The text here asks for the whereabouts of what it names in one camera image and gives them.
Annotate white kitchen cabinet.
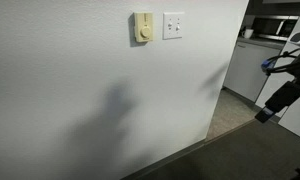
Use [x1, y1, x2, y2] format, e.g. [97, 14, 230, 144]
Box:
[223, 42, 279, 102]

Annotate white double switch plate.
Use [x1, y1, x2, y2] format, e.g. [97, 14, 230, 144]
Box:
[163, 12, 185, 40]

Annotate beige wall thermostat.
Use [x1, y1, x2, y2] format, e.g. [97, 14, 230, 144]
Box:
[134, 12, 153, 43]

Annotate black cable with blue tape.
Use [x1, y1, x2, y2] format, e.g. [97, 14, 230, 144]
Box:
[260, 48, 300, 77]

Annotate grey kitchen countertop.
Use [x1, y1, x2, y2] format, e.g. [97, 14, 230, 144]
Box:
[237, 37, 285, 50]

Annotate black microwave oven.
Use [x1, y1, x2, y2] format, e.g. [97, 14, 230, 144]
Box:
[252, 15, 299, 41]

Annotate white mug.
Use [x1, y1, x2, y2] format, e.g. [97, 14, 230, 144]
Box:
[243, 29, 254, 39]

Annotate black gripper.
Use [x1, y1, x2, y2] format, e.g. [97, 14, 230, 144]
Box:
[255, 81, 300, 123]

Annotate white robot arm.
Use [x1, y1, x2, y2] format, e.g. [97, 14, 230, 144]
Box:
[255, 31, 300, 123]

